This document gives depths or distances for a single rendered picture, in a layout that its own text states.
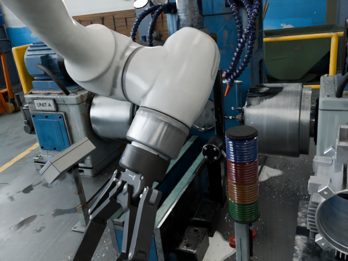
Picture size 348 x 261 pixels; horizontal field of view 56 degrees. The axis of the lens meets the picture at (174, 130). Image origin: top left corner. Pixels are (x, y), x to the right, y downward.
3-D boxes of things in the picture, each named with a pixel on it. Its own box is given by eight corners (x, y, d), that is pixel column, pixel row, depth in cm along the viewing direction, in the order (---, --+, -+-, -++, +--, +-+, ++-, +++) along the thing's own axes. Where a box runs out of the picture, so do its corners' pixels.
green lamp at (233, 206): (233, 204, 72) (232, 186, 70) (261, 208, 69) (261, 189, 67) (226, 220, 66) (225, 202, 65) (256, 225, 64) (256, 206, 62)
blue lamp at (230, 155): (230, 148, 67) (229, 128, 65) (260, 150, 64) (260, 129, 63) (222, 161, 62) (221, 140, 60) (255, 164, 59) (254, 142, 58)
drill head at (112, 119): (103, 128, 162) (93, 78, 152) (171, 132, 147) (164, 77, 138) (70, 149, 141) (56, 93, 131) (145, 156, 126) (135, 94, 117)
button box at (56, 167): (86, 158, 109) (75, 146, 109) (97, 147, 105) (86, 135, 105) (49, 185, 94) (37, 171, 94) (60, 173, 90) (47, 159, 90)
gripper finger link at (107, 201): (120, 185, 50) (121, 177, 51) (84, 220, 56) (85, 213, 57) (142, 193, 52) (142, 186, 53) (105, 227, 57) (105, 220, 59)
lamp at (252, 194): (232, 186, 70) (231, 168, 68) (261, 189, 67) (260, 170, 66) (225, 202, 65) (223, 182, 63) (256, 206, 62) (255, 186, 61)
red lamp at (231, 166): (231, 168, 68) (230, 148, 67) (260, 170, 66) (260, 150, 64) (223, 182, 63) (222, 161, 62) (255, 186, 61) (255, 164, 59)
